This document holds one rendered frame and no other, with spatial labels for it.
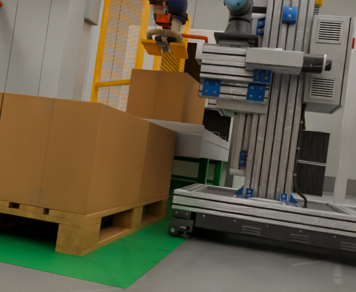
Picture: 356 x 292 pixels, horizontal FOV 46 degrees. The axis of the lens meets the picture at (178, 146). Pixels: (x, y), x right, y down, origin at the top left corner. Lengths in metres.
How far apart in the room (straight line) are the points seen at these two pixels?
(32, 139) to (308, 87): 1.41
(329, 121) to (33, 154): 10.51
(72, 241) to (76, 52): 2.51
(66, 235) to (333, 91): 1.50
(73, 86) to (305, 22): 2.10
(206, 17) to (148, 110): 9.57
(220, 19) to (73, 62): 8.74
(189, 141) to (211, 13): 9.79
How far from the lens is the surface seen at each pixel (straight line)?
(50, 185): 1.58
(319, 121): 11.68
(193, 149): 2.68
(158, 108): 2.82
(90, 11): 3.88
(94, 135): 1.50
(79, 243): 1.54
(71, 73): 3.81
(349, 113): 5.57
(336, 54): 2.38
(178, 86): 2.80
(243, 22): 2.26
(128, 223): 2.03
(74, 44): 3.86
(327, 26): 2.41
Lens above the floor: 0.39
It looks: 1 degrees up
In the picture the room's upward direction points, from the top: 8 degrees clockwise
